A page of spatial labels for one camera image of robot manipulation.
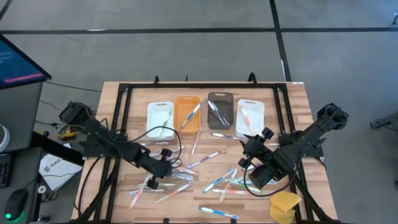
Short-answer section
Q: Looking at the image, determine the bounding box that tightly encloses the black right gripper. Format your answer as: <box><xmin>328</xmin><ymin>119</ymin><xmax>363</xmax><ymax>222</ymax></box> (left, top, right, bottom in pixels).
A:
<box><xmin>238</xmin><ymin>126</ymin><xmax>282</xmax><ymax>170</ymax></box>

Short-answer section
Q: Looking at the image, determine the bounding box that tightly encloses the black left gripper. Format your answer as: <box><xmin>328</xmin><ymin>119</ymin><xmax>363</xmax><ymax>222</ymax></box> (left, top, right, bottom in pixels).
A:
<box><xmin>133</xmin><ymin>147</ymin><xmax>174</xmax><ymax>190</ymax></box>

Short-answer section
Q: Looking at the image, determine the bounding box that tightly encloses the green toothbrush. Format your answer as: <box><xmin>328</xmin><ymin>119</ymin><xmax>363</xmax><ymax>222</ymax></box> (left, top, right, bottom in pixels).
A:
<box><xmin>139</xmin><ymin>182</ymin><xmax>177</xmax><ymax>188</ymax></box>
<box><xmin>157</xmin><ymin>109</ymin><xmax>174</xmax><ymax>138</ymax></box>
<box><xmin>224</xmin><ymin>177</ymin><xmax>262</xmax><ymax>194</ymax></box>

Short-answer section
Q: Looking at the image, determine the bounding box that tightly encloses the blue toothbrush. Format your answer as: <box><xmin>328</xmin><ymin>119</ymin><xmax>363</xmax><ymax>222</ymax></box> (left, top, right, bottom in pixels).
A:
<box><xmin>201</xmin><ymin>168</ymin><xmax>234</xmax><ymax>194</ymax></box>
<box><xmin>171</xmin><ymin>172</ymin><xmax>196</xmax><ymax>182</ymax></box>
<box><xmin>179</xmin><ymin>102</ymin><xmax>203</xmax><ymax>131</ymax></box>
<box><xmin>198</xmin><ymin>205</ymin><xmax>240</xmax><ymax>220</ymax></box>

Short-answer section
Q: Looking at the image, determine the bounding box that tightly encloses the white plastic bin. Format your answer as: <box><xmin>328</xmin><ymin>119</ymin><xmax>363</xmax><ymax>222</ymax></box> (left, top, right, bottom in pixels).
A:
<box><xmin>235</xmin><ymin>98</ymin><xmax>266</xmax><ymax>138</ymax></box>
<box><xmin>146</xmin><ymin>101</ymin><xmax>175</xmax><ymax>141</ymax></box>

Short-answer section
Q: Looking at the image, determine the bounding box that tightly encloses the dark translucent plastic bin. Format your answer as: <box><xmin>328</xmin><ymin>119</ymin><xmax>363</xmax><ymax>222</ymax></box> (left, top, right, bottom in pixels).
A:
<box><xmin>206</xmin><ymin>91</ymin><xmax>234</xmax><ymax>131</ymax></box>

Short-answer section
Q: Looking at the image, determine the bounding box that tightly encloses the orange plastic bin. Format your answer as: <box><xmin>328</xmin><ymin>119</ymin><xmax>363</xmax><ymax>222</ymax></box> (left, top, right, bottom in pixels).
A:
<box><xmin>173</xmin><ymin>95</ymin><xmax>202</xmax><ymax>135</ymax></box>

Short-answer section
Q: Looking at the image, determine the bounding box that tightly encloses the yellow black object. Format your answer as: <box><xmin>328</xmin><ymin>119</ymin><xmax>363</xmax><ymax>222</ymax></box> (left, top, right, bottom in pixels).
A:
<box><xmin>58</xmin><ymin>128</ymin><xmax>79</xmax><ymax>141</ymax></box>

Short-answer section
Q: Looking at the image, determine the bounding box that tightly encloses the grey metal stand leg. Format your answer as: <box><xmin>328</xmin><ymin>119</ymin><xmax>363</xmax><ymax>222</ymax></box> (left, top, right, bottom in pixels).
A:
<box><xmin>369</xmin><ymin>111</ymin><xmax>398</xmax><ymax>131</ymax></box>

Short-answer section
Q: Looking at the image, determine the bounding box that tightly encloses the black computer mouse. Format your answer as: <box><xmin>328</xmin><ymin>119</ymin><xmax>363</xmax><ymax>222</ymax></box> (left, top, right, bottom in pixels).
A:
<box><xmin>4</xmin><ymin>188</ymin><xmax>29</xmax><ymax>222</ymax></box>

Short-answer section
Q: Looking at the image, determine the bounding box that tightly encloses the grey desk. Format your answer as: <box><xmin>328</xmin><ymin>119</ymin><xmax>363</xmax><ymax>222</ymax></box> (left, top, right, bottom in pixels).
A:
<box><xmin>0</xmin><ymin>81</ymin><xmax>44</xmax><ymax>224</ymax></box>

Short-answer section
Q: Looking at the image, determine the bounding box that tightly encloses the black keyboard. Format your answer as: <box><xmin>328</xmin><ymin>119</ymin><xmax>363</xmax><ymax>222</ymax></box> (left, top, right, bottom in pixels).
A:
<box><xmin>0</xmin><ymin>153</ymin><xmax>12</xmax><ymax>189</ymax></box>

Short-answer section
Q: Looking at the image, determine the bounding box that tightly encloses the white round object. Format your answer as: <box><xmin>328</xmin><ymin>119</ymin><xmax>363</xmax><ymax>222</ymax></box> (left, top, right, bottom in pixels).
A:
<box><xmin>0</xmin><ymin>123</ymin><xmax>11</xmax><ymax>154</ymax></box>

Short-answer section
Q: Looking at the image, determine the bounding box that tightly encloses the computer monitor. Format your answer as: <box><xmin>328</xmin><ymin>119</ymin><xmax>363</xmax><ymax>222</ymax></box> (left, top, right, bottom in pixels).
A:
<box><xmin>0</xmin><ymin>33</ymin><xmax>53</xmax><ymax>91</ymax></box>

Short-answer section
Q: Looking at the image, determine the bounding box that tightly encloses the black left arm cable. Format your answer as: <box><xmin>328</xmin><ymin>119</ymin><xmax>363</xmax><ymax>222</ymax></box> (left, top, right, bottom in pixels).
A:
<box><xmin>129</xmin><ymin>125</ymin><xmax>183</xmax><ymax>169</ymax></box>

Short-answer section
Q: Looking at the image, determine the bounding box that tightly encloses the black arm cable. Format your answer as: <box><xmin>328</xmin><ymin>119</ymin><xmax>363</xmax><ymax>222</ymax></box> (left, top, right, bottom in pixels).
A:
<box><xmin>243</xmin><ymin>161</ymin><xmax>301</xmax><ymax>198</ymax></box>
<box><xmin>129</xmin><ymin>125</ymin><xmax>183</xmax><ymax>169</ymax></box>

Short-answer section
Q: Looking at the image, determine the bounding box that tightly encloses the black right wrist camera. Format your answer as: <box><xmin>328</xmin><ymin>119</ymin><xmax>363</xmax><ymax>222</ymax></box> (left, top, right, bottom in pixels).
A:
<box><xmin>248</xmin><ymin>164</ymin><xmax>277</xmax><ymax>190</ymax></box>

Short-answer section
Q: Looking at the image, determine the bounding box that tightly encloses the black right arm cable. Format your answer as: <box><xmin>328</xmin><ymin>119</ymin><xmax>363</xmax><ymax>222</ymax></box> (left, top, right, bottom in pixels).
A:
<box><xmin>243</xmin><ymin>161</ymin><xmax>301</xmax><ymax>198</ymax></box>

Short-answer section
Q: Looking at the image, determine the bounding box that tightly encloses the black metal table frame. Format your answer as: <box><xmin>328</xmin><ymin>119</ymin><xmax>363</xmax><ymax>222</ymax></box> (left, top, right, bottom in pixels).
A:
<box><xmin>73</xmin><ymin>81</ymin><xmax>341</xmax><ymax>224</ymax></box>

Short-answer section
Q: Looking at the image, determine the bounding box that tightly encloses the black floor cable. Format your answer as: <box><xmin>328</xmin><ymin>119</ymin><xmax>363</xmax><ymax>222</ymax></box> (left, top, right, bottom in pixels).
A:
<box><xmin>73</xmin><ymin>157</ymin><xmax>103</xmax><ymax>218</ymax></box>

